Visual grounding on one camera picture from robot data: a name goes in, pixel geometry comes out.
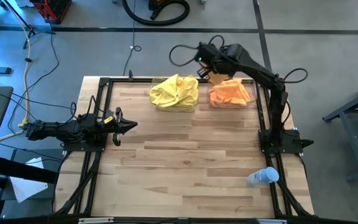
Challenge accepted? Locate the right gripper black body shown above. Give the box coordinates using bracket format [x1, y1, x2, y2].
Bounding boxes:
[194, 42, 229, 76]

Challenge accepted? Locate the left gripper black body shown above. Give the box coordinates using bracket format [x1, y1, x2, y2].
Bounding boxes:
[95, 114, 119, 137]

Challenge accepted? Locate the clear plastic bin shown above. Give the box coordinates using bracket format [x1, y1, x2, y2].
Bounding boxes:
[208, 79, 258, 110]
[150, 77, 200, 113]

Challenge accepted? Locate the black desk crossbar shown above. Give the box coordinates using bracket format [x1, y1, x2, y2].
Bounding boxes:
[0, 154, 58, 184]

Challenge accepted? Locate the white paper sheet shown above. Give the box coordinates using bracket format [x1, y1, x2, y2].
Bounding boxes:
[9, 157, 49, 203]

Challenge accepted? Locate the light blue plastic bottle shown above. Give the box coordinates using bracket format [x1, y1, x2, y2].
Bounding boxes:
[246, 166, 280, 187]

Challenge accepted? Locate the red black toolbox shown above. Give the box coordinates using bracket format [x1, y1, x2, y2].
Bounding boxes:
[29, 0, 73, 25]

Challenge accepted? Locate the black vacuum hose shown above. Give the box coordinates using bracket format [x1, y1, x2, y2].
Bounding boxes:
[121, 0, 191, 27]

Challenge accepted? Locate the yellow extension cord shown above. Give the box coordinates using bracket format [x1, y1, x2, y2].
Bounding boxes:
[0, 0, 70, 142]

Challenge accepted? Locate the black aluminium table frame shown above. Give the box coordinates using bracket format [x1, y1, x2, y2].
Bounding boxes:
[53, 76, 315, 224]

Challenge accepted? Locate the white metal bracket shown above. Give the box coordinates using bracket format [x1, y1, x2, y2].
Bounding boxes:
[78, 217, 114, 224]
[252, 218, 288, 224]

